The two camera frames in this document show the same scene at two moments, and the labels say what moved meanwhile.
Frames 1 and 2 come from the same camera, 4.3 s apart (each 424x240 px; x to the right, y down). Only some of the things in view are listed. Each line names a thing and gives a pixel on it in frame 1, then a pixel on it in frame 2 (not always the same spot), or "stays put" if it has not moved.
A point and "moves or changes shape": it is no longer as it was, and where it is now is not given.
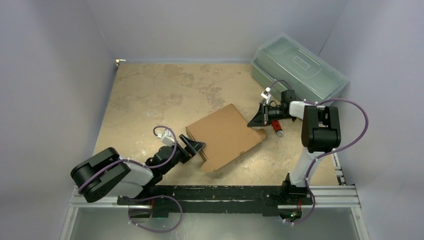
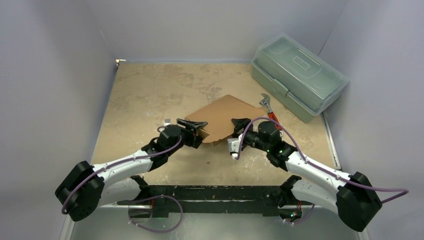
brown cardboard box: (226, 135) moves or changes shape
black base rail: (263, 200) stays put
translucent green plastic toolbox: (285, 63) stays put
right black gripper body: (265, 112) to (243, 133)
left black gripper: (186, 155) to (193, 139)
